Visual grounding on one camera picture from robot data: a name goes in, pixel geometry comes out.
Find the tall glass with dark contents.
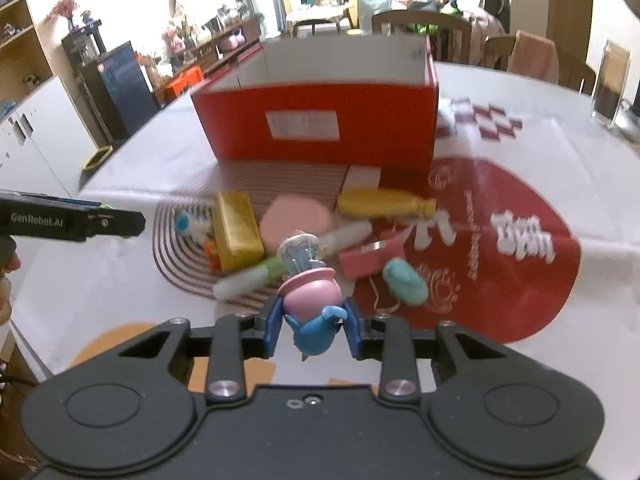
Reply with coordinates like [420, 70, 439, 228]
[591, 39, 632, 129]

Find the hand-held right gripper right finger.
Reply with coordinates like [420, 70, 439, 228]
[344, 299, 506, 403]

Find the yellow plastic bottle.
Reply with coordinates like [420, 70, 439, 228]
[336, 187, 437, 219]

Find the yellow-green floor tray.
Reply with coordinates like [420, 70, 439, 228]
[81, 145, 114, 172]

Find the wooden tv console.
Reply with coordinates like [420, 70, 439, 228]
[152, 16, 263, 103]

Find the person's left hand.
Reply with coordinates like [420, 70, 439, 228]
[0, 256, 21, 329]

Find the pink towel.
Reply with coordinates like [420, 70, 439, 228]
[507, 30, 560, 85]

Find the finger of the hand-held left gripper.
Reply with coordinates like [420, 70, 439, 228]
[87, 211, 147, 239]

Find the pink round disc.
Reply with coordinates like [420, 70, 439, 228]
[259, 195, 334, 256]

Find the black mini fridge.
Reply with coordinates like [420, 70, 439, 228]
[79, 41, 160, 145]

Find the yellow rectangular box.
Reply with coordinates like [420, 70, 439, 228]
[214, 191, 265, 272]

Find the pale pink garment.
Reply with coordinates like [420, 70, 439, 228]
[462, 7, 508, 66]

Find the wooden wall shelf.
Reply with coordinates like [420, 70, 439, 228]
[0, 0, 55, 92]

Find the pink flower bouquet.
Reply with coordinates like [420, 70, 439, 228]
[45, 0, 80, 31]

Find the white cabinet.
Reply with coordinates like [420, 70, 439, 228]
[0, 76, 101, 200]

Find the wooden slatted dining chair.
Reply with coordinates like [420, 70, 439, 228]
[371, 9, 473, 63]

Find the wooden coffee table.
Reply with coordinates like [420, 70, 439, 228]
[286, 2, 355, 37]

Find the teal oval toy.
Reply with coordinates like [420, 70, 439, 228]
[382, 257, 430, 306]

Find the blue and white small toy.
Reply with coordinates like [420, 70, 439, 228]
[174, 209, 215, 242]

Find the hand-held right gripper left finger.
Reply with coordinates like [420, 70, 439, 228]
[119, 297, 285, 406]

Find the pink and blue toy figurine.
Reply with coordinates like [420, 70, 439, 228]
[276, 231, 349, 362]

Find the wooden chair with towel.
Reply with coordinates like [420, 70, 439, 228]
[484, 33, 597, 95]

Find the white and green tube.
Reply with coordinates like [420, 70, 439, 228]
[212, 222, 374, 302]

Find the pink binder clip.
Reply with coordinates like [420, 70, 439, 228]
[339, 237, 407, 282]

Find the orange printed box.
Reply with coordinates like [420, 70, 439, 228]
[166, 67, 205, 101]

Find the black coffee machine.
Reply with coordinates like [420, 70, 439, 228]
[61, 19, 108, 63]

